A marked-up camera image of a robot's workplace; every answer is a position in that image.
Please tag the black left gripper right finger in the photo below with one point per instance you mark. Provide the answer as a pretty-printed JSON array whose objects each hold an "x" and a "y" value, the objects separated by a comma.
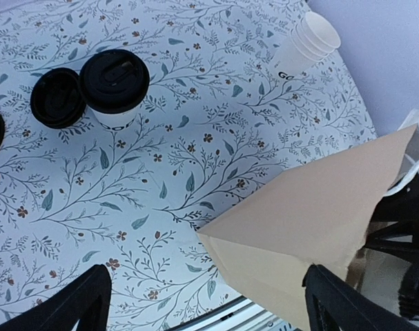
[{"x": 334, "y": 305}]

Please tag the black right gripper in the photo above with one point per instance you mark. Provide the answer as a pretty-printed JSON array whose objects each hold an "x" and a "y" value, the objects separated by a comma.
[{"x": 400, "y": 238}]

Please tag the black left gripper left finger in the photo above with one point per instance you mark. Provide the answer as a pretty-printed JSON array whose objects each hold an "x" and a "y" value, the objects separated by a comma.
[{"x": 82, "y": 305}]

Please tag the brown paper bag white handles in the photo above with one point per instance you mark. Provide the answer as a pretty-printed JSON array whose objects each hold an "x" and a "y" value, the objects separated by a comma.
[{"x": 316, "y": 213}]

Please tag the white paper coffee cup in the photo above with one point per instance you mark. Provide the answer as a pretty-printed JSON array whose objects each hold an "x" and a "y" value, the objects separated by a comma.
[{"x": 114, "y": 117}]

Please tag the black plastic cup lid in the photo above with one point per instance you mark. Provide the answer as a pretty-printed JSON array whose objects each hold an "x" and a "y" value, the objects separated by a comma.
[{"x": 114, "y": 81}]

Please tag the stack of black cup lids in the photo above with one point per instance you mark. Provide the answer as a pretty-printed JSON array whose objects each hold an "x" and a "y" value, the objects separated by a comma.
[{"x": 56, "y": 100}]

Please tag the floral patterned table mat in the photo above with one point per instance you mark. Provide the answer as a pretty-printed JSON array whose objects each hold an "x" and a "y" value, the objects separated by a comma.
[{"x": 214, "y": 127}]

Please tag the stack of white paper cups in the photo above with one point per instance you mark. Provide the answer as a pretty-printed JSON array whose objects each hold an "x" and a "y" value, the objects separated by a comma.
[{"x": 309, "y": 42}]

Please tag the aluminium front rail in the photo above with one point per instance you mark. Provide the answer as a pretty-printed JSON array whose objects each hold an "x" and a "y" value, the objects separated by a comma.
[{"x": 239, "y": 314}]

